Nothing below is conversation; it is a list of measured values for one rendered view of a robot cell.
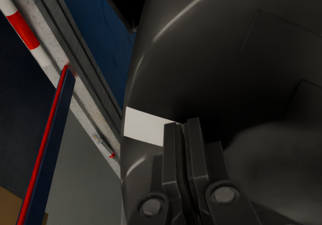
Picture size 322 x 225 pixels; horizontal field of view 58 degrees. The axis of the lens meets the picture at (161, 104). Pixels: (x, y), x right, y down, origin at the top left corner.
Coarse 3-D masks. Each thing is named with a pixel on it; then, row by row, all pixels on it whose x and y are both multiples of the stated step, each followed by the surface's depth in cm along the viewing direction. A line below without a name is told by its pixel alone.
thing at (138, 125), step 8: (128, 112) 14; (136, 112) 14; (128, 120) 14; (136, 120) 14; (144, 120) 14; (152, 120) 14; (160, 120) 14; (168, 120) 14; (128, 128) 15; (136, 128) 14; (144, 128) 14; (152, 128) 14; (160, 128) 14; (128, 136) 15; (136, 136) 15; (144, 136) 14; (152, 136) 14; (160, 136) 14; (160, 144) 14
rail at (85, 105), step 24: (24, 0) 32; (48, 0) 35; (48, 24) 34; (72, 24) 41; (48, 48) 36; (72, 48) 39; (48, 72) 39; (72, 72) 39; (96, 72) 47; (72, 96) 42; (96, 96) 44; (96, 120) 46; (120, 120) 54; (96, 144) 50
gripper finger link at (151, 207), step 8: (152, 192) 10; (160, 192) 10; (144, 200) 10; (152, 200) 10; (160, 200) 10; (168, 200) 9; (136, 208) 9; (144, 208) 9; (152, 208) 9; (160, 208) 9; (168, 208) 9; (136, 216) 9; (144, 216) 9; (152, 216) 9; (160, 216) 9; (168, 216) 9; (128, 224) 9; (136, 224) 9; (144, 224) 9; (152, 224) 9; (160, 224) 9; (168, 224) 9
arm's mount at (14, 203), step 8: (0, 192) 45; (8, 192) 46; (0, 200) 44; (8, 200) 45; (16, 200) 47; (0, 208) 44; (8, 208) 45; (16, 208) 46; (0, 216) 43; (8, 216) 44; (16, 216) 46; (0, 224) 43; (8, 224) 44
